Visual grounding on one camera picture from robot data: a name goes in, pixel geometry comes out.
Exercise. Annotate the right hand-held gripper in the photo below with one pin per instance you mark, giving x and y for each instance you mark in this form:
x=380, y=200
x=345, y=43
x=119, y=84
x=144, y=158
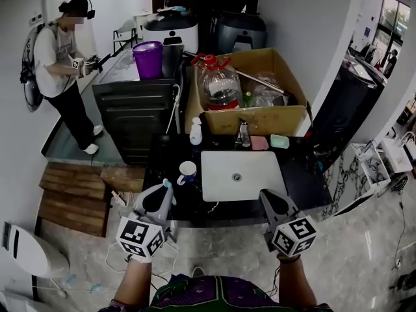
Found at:
x=294, y=236

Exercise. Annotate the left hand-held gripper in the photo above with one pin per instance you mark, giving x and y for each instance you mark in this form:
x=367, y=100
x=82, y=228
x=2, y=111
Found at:
x=139, y=234

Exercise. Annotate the white and blue cup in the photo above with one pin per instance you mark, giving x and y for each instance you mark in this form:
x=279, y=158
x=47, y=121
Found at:
x=188, y=171

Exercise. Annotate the person's right forearm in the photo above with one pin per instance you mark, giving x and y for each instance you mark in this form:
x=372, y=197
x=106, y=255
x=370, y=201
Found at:
x=295, y=281

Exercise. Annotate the person's left forearm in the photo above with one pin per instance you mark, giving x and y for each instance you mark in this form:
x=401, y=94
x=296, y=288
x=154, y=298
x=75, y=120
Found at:
x=135, y=281

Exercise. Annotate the white power strip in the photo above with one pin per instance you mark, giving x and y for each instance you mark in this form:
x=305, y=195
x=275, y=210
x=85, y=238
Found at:
x=117, y=197

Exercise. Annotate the white rectangular sink basin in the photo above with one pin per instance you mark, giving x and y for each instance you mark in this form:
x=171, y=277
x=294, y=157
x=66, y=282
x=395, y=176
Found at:
x=224, y=169

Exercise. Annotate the pink soap block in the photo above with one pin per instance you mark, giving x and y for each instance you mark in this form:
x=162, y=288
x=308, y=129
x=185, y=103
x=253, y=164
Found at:
x=259, y=142

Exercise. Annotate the white pump bottle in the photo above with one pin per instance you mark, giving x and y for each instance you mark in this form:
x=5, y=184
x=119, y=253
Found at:
x=195, y=133

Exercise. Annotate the chrome faucet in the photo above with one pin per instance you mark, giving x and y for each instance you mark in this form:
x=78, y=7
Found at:
x=243, y=132

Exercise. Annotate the wooden pallet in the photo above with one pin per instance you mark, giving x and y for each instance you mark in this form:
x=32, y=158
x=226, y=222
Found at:
x=74, y=200

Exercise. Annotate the large cardboard box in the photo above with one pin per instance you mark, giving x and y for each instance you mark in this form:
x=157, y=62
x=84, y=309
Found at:
x=260, y=119

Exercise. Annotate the black metal cabinet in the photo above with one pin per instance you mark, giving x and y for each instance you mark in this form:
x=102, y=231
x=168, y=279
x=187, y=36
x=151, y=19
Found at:
x=136, y=112

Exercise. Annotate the person's dark patterned clothing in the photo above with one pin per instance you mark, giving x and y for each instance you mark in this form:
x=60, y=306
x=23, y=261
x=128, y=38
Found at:
x=221, y=292

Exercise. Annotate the small green bottle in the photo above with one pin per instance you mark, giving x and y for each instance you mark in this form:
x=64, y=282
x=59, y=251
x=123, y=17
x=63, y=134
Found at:
x=248, y=98

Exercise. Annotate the large black machine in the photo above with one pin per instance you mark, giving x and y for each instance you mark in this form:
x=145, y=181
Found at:
x=347, y=106

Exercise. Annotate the metal rod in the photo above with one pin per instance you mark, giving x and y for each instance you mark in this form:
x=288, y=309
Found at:
x=260, y=80

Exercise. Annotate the clear jug with red cap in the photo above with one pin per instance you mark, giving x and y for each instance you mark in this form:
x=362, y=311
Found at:
x=221, y=83

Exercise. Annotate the white box with tubes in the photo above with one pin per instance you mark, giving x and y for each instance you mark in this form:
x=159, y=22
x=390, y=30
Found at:
x=398, y=153

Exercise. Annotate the white rounded device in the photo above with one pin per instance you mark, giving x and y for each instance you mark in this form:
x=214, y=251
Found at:
x=35, y=252

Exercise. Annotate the purple bucket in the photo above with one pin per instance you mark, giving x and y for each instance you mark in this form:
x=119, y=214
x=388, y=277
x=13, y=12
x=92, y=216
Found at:
x=148, y=60

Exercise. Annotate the white and black appliance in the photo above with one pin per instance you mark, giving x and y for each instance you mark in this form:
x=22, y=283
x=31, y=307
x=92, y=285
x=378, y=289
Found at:
x=177, y=31

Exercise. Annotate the white folding chair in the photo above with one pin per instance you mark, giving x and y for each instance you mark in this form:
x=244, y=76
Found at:
x=125, y=32

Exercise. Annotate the dark grey appliance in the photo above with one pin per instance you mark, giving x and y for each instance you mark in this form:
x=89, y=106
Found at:
x=242, y=31

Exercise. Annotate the small white bottle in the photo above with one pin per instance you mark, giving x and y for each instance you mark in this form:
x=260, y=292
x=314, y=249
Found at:
x=166, y=1

